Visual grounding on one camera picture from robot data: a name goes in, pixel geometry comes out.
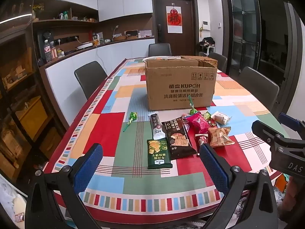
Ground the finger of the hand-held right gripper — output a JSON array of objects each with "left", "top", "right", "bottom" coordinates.
[
  {"left": 252, "top": 120, "right": 284, "bottom": 149},
  {"left": 278, "top": 113, "right": 305, "bottom": 139}
]

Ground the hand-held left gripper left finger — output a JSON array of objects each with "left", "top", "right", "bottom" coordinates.
[{"left": 25, "top": 144, "right": 103, "bottom": 229}]

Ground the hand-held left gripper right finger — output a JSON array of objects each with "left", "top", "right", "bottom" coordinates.
[{"left": 199, "top": 144, "right": 285, "bottom": 229}]

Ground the dark brown cracker packet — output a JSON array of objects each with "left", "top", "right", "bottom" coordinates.
[{"left": 161, "top": 119, "right": 197, "bottom": 161}]

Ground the green lollipop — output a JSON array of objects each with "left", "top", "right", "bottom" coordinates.
[
  {"left": 188, "top": 95, "right": 197, "bottom": 115},
  {"left": 123, "top": 112, "right": 138, "bottom": 133}
]

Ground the long dark snack bar packet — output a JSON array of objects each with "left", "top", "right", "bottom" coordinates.
[{"left": 149, "top": 113, "right": 166, "bottom": 141}]

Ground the brown cardboard box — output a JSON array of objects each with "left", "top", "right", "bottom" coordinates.
[{"left": 145, "top": 57, "right": 218, "bottom": 111}]

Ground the person's right forearm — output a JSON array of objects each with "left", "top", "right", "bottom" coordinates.
[{"left": 286, "top": 175, "right": 305, "bottom": 229}]

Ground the small red snack packet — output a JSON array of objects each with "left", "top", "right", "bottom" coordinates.
[{"left": 195, "top": 134, "right": 209, "bottom": 156}]

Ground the orange snack packet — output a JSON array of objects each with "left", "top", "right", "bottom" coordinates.
[{"left": 208, "top": 126, "right": 235, "bottom": 148}]

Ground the white pastry packet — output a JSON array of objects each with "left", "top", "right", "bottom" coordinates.
[{"left": 211, "top": 111, "right": 233, "bottom": 126}]

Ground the dark grey dining chair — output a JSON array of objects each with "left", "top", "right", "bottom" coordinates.
[
  {"left": 74, "top": 61, "right": 108, "bottom": 99},
  {"left": 208, "top": 52, "right": 228, "bottom": 73},
  {"left": 238, "top": 66, "right": 280, "bottom": 112},
  {"left": 148, "top": 43, "right": 172, "bottom": 58}
]

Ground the colourful patchwork tablecloth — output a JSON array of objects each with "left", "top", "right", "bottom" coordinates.
[{"left": 44, "top": 57, "right": 290, "bottom": 220}]

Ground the pink snack packet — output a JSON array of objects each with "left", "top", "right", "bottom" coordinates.
[{"left": 185, "top": 112, "right": 210, "bottom": 134}]

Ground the small colourful snack packet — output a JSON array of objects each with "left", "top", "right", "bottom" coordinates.
[{"left": 182, "top": 114, "right": 191, "bottom": 131}]

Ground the green cracker packet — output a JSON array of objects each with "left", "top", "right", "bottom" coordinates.
[{"left": 146, "top": 138, "right": 173, "bottom": 170}]

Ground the yellow storage box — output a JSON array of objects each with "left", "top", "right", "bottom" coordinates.
[{"left": 15, "top": 96, "right": 48, "bottom": 134}]

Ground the white cloth bundle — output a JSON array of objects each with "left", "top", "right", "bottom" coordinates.
[{"left": 0, "top": 177, "right": 27, "bottom": 229}]

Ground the dark glass door cabinet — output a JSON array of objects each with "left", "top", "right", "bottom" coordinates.
[{"left": 219, "top": 0, "right": 262, "bottom": 77}]

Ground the black clothes pile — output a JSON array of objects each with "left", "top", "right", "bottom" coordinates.
[{"left": 199, "top": 37, "right": 216, "bottom": 53}]

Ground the dark open shelf unit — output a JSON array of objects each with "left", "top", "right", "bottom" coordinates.
[{"left": 0, "top": 0, "right": 69, "bottom": 184}]

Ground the dark brown door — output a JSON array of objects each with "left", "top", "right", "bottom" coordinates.
[{"left": 152, "top": 0, "right": 198, "bottom": 58}]

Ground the white tray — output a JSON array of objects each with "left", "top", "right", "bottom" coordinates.
[{"left": 76, "top": 42, "right": 94, "bottom": 50}]

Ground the white sideboard counter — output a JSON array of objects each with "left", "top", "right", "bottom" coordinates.
[{"left": 38, "top": 37, "right": 155, "bottom": 105}]

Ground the white fruit basket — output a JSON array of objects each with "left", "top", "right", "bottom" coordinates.
[{"left": 142, "top": 56, "right": 181, "bottom": 64}]

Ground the clear water bottle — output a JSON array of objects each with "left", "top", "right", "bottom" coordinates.
[{"left": 43, "top": 40, "right": 52, "bottom": 62}]

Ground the black coffee machine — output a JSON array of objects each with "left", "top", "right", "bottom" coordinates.
[{"left": 37, "top": 30, "right": 55, "bottom": 53}]

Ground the white power cable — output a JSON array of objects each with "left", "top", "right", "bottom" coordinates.
[{"left": 95, "top": 45, "right": 108, "bottom": 75}]

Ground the brown wall shelving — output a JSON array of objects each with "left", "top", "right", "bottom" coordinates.
[{"left": 32, "top": 0, "right": 99, "bottom": 43}]

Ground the red and white wall calendar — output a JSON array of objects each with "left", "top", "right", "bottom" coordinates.
[{"left": 166, "top": 5, "right": 183, "bottom": 33}]

